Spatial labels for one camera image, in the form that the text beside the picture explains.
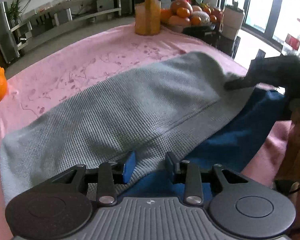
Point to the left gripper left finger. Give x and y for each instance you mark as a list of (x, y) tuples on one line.
[(114, 173)]

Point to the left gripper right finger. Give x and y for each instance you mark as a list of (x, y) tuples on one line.
[(187, 173)]

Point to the grey and blue sweater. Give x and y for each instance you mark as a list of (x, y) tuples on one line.
[(172, 105)]

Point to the metal fruit tray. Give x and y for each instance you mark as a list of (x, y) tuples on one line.
[(191, 29)]

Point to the white netted pomelo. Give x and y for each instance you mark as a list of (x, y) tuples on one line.
[(204, 16)]

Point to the orange tangerine right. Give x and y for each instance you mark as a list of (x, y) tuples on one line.
[(196, 20)]

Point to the orange tangerine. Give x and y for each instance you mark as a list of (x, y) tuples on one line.
[(183, 12), (196, 20)]

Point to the pink towel cloth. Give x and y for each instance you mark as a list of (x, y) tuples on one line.
[(48, 82)]

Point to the pink apple lower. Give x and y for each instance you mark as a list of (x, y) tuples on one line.
[(179, 21)]

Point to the red apple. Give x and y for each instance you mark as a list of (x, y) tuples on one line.
[(176, 4)]

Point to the orange juice bottle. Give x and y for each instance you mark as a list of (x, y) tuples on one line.
[(147, 17)]

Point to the green potted plant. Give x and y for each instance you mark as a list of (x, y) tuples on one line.
[(14, 13)]

